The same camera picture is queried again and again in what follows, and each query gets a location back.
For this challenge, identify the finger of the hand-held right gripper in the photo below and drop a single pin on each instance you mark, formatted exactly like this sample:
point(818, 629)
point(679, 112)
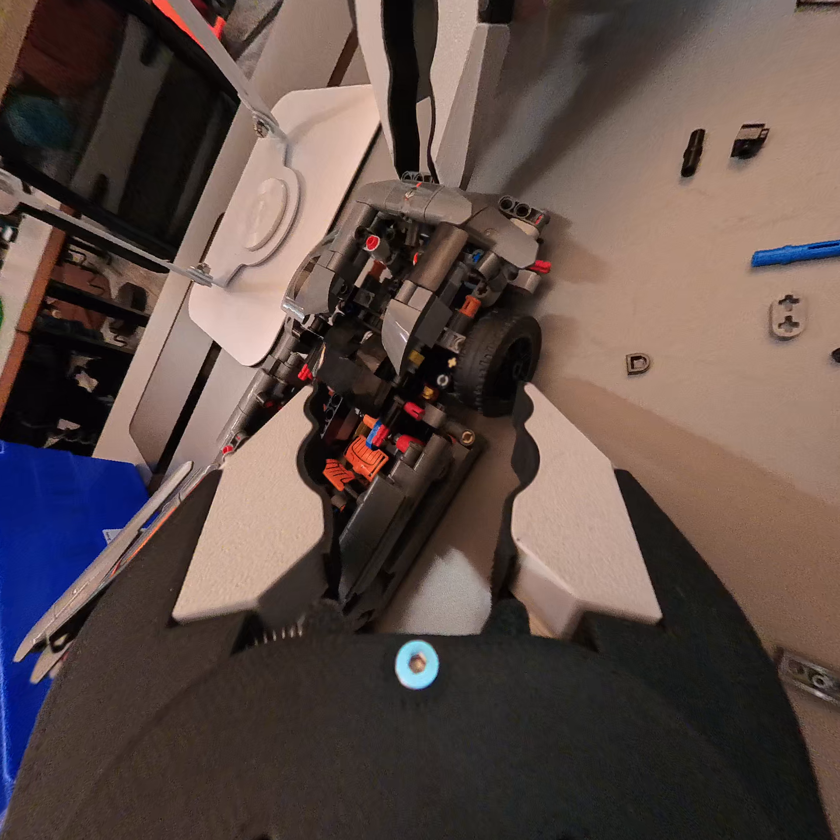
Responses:
point(469, 98)
point(374, 52)

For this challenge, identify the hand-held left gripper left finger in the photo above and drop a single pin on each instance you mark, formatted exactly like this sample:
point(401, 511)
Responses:
point(256, 525)

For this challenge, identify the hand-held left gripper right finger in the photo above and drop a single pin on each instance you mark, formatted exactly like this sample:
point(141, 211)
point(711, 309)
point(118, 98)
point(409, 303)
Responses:
point(577, 525)

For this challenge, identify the grey lego car model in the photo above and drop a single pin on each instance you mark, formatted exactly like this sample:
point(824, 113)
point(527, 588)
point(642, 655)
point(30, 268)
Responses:
point(420, 275)

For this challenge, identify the blue plastic bin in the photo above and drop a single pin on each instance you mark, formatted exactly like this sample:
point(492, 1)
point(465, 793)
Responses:
point(52, 558)

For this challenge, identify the group of small lego connectors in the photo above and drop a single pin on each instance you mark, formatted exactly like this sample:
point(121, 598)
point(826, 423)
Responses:
point(787, 253)

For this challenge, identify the black d-shaped lego piece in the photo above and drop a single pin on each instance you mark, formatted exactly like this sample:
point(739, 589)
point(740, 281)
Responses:
point(628, 364)

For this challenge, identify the white metal book stand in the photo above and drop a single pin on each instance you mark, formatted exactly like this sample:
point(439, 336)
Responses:
point(315, 164)

